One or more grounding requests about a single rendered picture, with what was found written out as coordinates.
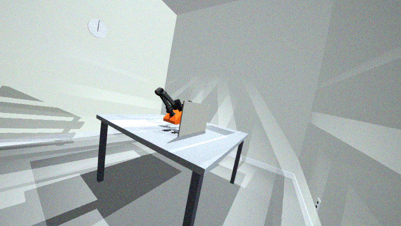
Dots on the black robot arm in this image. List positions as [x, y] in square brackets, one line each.
[175, 105]

